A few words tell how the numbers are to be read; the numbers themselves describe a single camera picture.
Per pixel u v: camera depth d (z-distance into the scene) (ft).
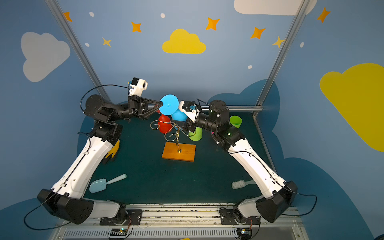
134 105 1.55
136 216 2.46
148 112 1.64
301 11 2.31
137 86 1.69
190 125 1.80
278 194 1.28
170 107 1.66
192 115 1.73
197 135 2.84
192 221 2.41
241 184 2.78
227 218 2.42
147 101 1.66
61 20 2.37
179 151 3.23
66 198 1.24
